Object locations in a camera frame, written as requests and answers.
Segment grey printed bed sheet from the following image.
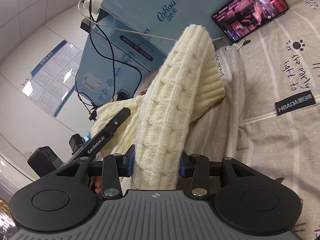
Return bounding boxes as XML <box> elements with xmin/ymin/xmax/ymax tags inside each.
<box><xmin>184</xmin><ymin>0</ymin><xmax>319</xmax><ymax>239</ymax></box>

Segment blue wall notice poster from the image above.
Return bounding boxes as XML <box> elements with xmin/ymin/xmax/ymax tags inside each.
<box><xmin>19</xmin><ymin>40</ymin><xmax>82</xmax><ymax>117</ymax></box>

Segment black power cable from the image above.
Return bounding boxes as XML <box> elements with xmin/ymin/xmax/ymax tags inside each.
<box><xmin>75</xmin><ymin>0</ymin><xmax>143</xmax><ymax>122</ymax></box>

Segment smartphone playing video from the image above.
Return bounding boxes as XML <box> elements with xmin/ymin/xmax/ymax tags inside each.
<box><xmin>212</xmin><ymin>0</ymin><xmax>289</xmax><ymax>43</ymax></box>

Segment cream cable knit sweater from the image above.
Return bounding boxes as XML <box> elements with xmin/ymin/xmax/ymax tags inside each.
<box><xmin>91</xmin><ymin>24</ymin><xmax>225</xmax><ymax>191</ymax></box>

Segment white charging cable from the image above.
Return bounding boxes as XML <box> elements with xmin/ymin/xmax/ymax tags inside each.
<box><xmin>77</xmin><ymin>0</ymin><xmax>298</xmax><ymax>43</ymax></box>

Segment light blue flat box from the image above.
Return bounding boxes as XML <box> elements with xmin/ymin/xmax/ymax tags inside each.
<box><xmin>101</xmin><ymin>0</ymin><xmax>232</xmax><ymax>53</ymax></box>

